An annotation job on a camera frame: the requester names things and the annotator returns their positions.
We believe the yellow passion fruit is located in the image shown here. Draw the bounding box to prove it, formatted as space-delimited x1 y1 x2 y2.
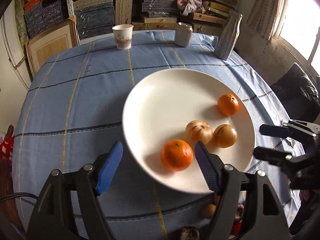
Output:
185 120 213 145
213 124 238 148

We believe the large orange tangerine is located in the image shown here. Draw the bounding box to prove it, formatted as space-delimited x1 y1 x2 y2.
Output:
160 139 194 172

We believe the small tan longan fruit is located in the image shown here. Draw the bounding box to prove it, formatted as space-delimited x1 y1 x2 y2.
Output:
201 204 216 219

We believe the small orange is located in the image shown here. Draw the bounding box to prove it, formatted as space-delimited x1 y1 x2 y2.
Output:
217 94 239 116

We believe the white ceramic plate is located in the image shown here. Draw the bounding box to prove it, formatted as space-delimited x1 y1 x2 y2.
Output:
122 69 255 194

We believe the blue checked tablecloth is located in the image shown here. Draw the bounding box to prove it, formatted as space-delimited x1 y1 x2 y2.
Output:
12 31 288 239

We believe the silver ribbed bottle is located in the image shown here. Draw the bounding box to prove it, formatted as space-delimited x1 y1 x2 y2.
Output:
214 10 242 60

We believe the bright window with curtain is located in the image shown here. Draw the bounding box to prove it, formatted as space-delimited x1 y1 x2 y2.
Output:
247 0 319 74

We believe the white paper cup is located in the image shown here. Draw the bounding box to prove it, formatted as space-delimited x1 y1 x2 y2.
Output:
112 24 133 50

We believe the framed wooden panel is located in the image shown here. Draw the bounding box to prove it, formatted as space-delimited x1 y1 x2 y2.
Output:
25 15 80 77

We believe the white drink can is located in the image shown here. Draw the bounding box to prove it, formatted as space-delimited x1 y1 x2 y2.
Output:
174 22 193 47

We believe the metal storage shelf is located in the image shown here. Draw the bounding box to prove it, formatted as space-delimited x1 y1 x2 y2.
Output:
15 0 238 40

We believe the pink crumpled cloth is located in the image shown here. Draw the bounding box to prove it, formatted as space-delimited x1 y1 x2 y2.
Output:
176 0 209 16

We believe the black power adapter cable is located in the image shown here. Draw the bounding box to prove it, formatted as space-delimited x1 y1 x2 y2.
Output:
0 192 40 203

